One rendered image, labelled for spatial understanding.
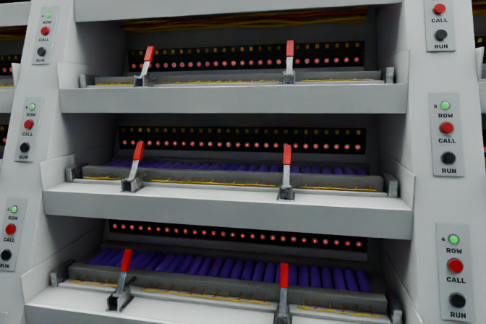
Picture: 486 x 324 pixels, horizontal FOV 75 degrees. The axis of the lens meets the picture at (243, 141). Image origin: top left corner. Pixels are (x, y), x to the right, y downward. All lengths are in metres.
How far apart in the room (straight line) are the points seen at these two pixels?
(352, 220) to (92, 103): 0.49
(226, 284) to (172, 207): 0.16
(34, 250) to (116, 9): 0.46
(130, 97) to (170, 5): 0.19
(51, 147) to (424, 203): 0.62
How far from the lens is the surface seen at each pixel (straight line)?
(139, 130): 0.75
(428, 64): 0.56
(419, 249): 0.52
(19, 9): 0.84
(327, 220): 0.50
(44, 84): 0.71
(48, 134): 0.68
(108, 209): 0.59
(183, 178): 0.60
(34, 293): 0.70
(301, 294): 0.57
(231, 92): 0.54
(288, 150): 0.53
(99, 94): 0.64
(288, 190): 0.52
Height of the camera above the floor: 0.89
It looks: 10 degrees up
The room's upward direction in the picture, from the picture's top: 3 degrees clockwise
